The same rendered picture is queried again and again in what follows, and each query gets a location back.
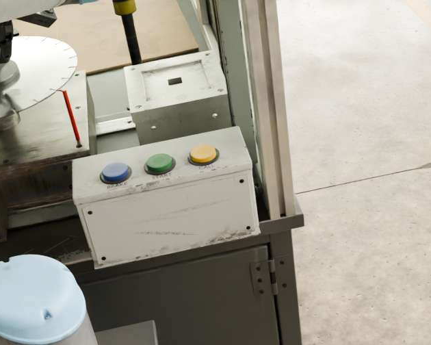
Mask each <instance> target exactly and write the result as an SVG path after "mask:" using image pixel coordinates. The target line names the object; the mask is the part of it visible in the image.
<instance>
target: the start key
mask: <svg viewBox="0 0 431 345"><path fill-rule="evenodd" d="M146 165H147V168H148V169H149V170H150V171H153V172H160V171H164V170H167V169H168V168H169V167H171V165H172V158H171V157H170V156H169V155H168V154H165V153H159V154H156V155H153V156H151V157H149V158H148V160H147V162H146Z"/></svg>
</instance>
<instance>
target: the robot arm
mask: <svg viewBox="0 0 431 345"><path fill-rule="evenodd" d="M97 1H99V0H0V68H3V67H4V66H5V65H6V64H7V63H8V62H9V61H10V58H11V57H12V41H13V39H14V28H13V24H12V19H17V20H20V21H25V22H28V23H32V24H34V25H39V26H42V27H46V28H50V26H52V24H54V22H56V20H57V16H56V14H55V11H54V8H57V7H60V6H63V5H72V4H79V5H83V4H84V3H93V2H97ZM0 345H98V343H97V340H96V337H95V334H94V331H93V328H92V325H91V322H90V319H89V316H88V313H87V310H86V302H85V298H84V296H83V293H82V291H81V289H80V287H79V286H78V285H77V282H76V281H75V278H74V276H73V274H72V273H71V271H70V270H69V269H68V268H67V267H65V265H64V264H62V263H60V262H59V261H57V260H55V259H52V258H50V257H46V256H42V255H19V256H15V257H11V258H9V262H8V263H4V262H2V261H0Z"/></svg>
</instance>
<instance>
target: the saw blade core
mask: <svg viewBox="0 0 431 345"><path fill-rule="evenodd" d="M10 59H11V60H14V61H15V62H16V63H17V65H18V69H19V73H18V75H17V76H16V78H15V79H13V80H12V81H11V82H10V83H8V84H6V85H4V86H2V87H0V118H5V117H7V116H11V115H13V114H15V113H14V111H13V110H15V112H16V113H19V112H22V111H23V110H26V109H28V108H30V107H32V106H34V105H36V104H38V103H37V102H39V103H40V102H42V101H43V100H45V99H47V98H49V97H50V96H51V95H53V94H55V93H56V91H57V89H61V88H62V87H63V86H64V85H65V84H66V83H67V82H68V81H69V79H70V78H71V77H72V76H73V74H74V73H75V70H76V68H77V55H76V53H75V51H74V50H73V49H72V48H71V47H70V46H69V45H67V44H66V43H64V42H61V41H59V40H55V39H52V38H44V37H35V36H30V37H29V36H23V37H14V39H13V41H12V57H11V58H10ZM36 101H37V102H36Z"/></svg>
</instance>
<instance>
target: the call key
mask: <svg viewBox="0 0 431 345"><path fill-rule="evenodd" d="M190 155H191V159H192V160H193V161H194V162H199V163H203V162H208V161H211V160H212V159H213V158H215V156H216V149H215V148H214V147H213V146H211V145H208V144H203V145H199V146H196V147H194V148H193V149H192V151H191V153H190Z"/></svg>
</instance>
